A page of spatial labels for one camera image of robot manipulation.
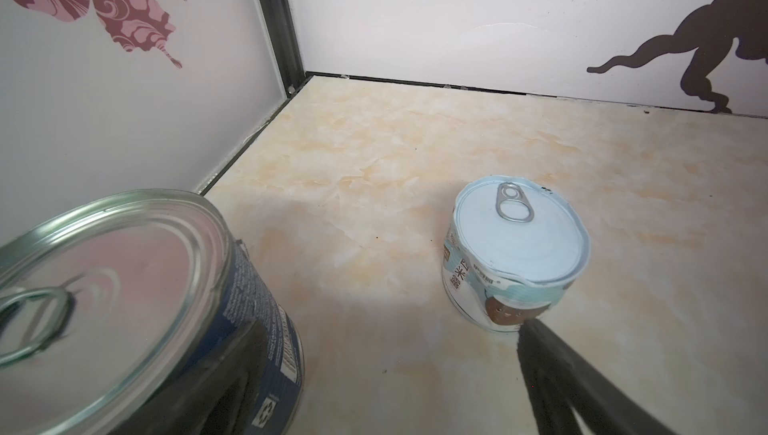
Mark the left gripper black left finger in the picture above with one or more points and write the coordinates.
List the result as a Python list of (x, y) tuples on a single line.
[(214, 397)]

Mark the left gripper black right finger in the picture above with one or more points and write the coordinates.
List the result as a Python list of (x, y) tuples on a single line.
[(564, 388)]

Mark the tall blue labelled can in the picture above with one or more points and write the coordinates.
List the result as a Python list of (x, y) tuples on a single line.
[(106, 304)]

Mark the small light blue can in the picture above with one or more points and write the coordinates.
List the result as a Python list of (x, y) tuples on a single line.
[(512, 250)]

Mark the black corner frame post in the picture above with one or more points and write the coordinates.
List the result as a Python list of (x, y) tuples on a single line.
[(282, 34)]

